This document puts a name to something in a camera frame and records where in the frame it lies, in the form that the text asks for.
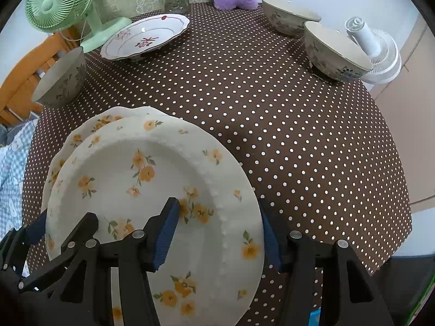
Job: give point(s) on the brown polka dot tablecloth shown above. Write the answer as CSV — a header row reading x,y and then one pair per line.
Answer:
x,y
255,125

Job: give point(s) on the yellow floral white plate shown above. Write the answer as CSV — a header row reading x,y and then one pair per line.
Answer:
x,y
142,183
66,142

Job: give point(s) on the white desk fan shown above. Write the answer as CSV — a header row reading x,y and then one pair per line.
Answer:
x,y
365,39

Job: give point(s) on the white bowl with red rim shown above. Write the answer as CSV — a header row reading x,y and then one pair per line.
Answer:
x,y
146,30

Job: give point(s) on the green desk fan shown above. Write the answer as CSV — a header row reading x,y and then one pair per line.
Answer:
x,y
57,3

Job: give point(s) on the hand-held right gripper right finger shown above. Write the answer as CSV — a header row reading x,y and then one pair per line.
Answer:
x,y
271,241

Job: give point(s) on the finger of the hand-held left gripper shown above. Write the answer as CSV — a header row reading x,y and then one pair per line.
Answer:
x,y
83,225
36,228

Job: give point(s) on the grey floral ceramic bowl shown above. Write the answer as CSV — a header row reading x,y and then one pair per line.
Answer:
x,y
64,81
289,23
326,57

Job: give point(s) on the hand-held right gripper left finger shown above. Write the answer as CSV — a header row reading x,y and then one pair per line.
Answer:
x,y
166,236

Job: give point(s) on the blue checkered cloth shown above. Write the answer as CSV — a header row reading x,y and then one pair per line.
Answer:
x,y
13,169

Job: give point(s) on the wooden chair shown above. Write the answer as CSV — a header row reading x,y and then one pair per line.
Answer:
x,y
23,71

